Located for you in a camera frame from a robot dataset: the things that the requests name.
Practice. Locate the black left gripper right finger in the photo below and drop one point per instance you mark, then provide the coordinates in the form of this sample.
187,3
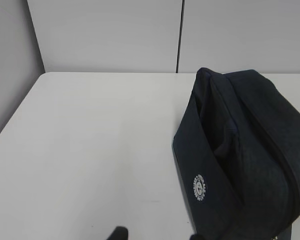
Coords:
196,236

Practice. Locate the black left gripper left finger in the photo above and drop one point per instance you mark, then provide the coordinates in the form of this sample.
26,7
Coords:
119,233

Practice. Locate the dark blue zip bag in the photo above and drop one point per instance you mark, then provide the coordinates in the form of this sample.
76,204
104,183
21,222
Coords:
237,150

